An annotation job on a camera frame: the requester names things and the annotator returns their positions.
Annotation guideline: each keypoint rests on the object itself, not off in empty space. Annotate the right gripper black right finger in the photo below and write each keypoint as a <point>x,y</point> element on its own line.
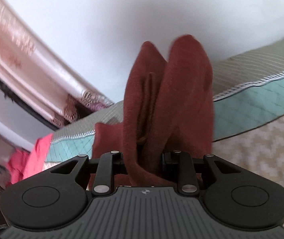
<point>178,168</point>

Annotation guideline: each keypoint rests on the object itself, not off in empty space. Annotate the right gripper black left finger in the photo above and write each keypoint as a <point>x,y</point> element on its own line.
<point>109,165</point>

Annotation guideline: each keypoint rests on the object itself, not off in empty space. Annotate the maroon long-sleeve sweater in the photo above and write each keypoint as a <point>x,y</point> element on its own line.
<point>168,105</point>

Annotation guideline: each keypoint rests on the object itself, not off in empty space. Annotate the pink red cloth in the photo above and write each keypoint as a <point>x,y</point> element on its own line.
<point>23,164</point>

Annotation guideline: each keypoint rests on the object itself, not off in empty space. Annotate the patterned quilt bedspread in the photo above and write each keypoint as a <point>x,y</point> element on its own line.
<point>248,103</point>

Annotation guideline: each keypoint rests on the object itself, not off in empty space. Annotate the pink lace-trimmed curtain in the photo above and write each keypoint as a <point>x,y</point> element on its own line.
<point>40,78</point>

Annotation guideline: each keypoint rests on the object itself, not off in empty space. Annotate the dark window frame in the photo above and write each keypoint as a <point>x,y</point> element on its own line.
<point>8,93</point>

